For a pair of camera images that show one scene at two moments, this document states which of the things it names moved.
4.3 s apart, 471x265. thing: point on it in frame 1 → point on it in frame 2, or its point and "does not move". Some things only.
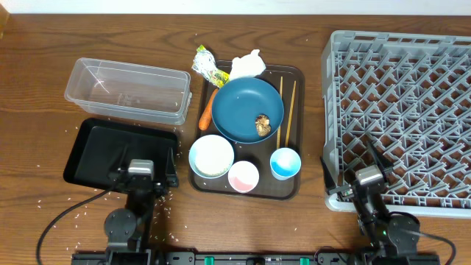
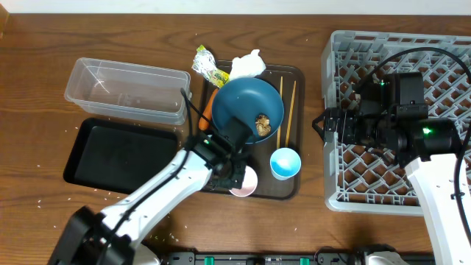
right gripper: [347, 191] → [349, 117]
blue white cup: [285, 163] does not move
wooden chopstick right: [291, 113] does not move
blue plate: [238, 104] does not move
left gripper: [166, 188] → [238, 180]
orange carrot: [206, 117] does not move
